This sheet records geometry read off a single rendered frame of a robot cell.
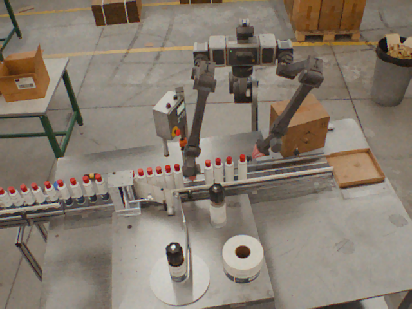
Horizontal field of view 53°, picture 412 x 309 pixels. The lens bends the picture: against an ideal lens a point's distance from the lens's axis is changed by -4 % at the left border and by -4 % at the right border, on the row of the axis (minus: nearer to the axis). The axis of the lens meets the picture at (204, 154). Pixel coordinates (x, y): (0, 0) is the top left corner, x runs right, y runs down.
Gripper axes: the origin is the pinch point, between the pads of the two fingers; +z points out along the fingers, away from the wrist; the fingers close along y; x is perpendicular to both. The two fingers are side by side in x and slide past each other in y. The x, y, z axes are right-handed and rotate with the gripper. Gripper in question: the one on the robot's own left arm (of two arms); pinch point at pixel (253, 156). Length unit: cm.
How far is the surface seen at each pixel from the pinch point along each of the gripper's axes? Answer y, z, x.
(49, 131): -110, 138, -80
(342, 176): 5, -19, 58
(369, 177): 11, -30, 69
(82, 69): -283, 179, -43
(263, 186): 5.8, 12.5, 17.8
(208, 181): 3.2, 27.1, -12.5
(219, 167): 2.8, 15.0, -13.8
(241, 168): 2.4, 9.6, -2.1
